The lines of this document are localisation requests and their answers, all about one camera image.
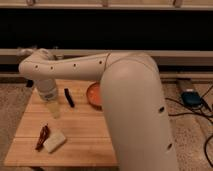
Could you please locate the black marker pen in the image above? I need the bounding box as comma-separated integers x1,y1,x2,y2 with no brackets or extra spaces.
64,88,75,108

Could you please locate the wooden table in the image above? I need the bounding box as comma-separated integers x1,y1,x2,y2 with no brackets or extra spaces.
4,80,117,167

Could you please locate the dried red chili pepper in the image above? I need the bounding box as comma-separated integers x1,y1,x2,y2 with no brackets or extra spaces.
36,125,50,150

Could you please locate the black cable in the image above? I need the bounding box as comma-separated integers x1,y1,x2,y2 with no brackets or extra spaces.
164,84,213,169

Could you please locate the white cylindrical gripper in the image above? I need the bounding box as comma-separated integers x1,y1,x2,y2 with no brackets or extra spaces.
35,79,60,119

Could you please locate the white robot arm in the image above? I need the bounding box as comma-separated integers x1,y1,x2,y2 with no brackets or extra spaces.
19,49,179,171

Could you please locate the blue power adapter box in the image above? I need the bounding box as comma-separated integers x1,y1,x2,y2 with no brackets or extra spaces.
181,92,202,107

